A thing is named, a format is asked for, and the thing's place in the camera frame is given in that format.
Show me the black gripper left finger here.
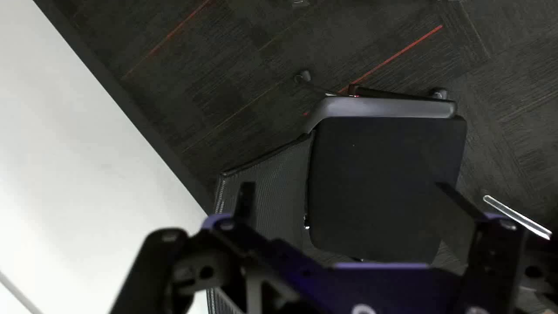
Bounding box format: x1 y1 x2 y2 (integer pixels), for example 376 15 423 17
231 179 257 227

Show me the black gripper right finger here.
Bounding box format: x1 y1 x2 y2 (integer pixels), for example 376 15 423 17
433 181 496 227

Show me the black office chair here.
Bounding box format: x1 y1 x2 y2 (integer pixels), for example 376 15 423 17
210 68 468 267

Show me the silver metal rod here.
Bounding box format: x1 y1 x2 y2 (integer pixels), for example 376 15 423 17
480 193 554 240

